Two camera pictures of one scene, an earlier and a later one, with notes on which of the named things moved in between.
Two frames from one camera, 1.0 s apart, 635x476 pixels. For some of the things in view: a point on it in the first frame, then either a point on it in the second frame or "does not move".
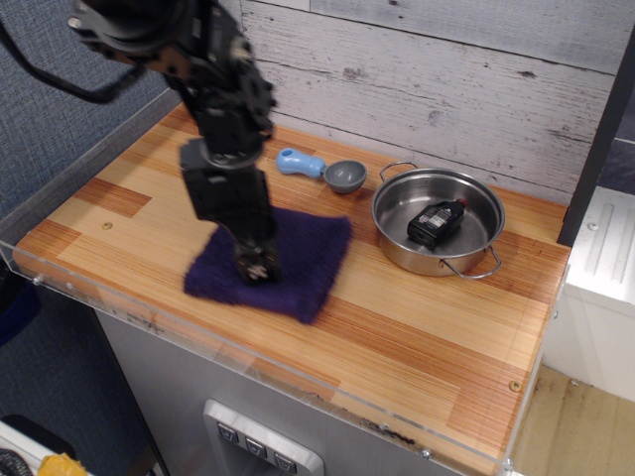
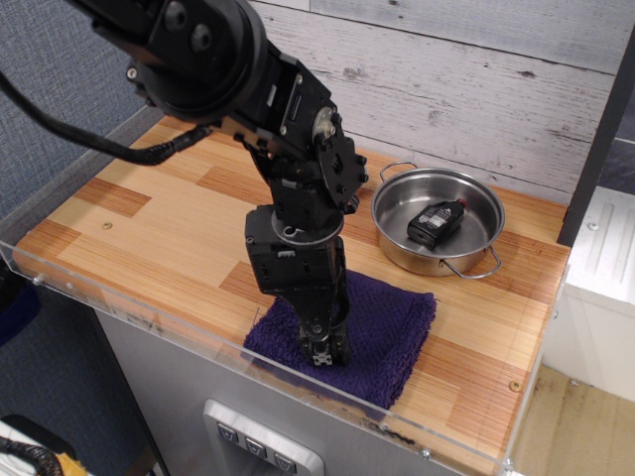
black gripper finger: x=251 y=268 -> x=320 y=351
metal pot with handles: x=430 y=220 does not move
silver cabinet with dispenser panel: x=206 y=414 does not move
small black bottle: x=429 y=225 does not move
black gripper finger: x=272 y=262 -> x=340 y=348
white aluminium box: x=592 y=337 does not move
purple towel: x=312 y=253 -> x=389 y=329
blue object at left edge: x=21 y=310 does not move
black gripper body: x=228 y=186 -> x=310 y=278
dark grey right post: x=592 y=169 does not move
